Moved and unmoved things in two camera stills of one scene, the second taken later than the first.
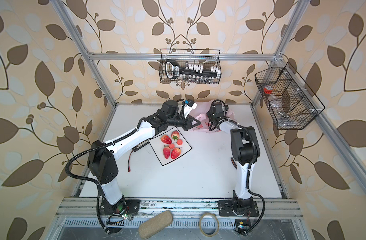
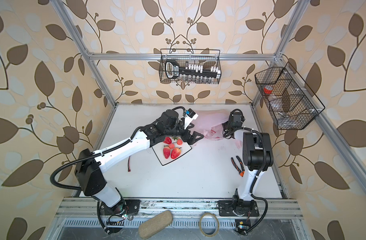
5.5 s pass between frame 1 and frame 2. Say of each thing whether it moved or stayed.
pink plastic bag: moved
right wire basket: stayed
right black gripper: moved
